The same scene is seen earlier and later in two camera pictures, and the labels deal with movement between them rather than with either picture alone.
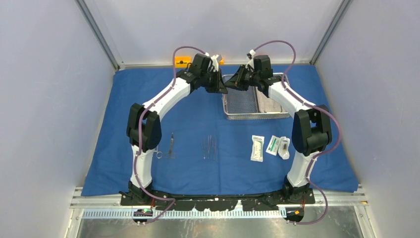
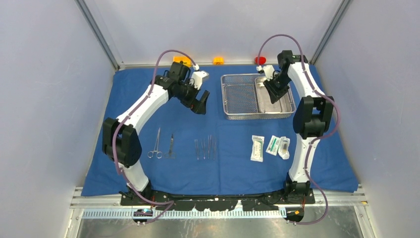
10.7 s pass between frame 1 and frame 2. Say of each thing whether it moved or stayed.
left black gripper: moved
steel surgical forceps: stayed
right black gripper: moved
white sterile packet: stayed
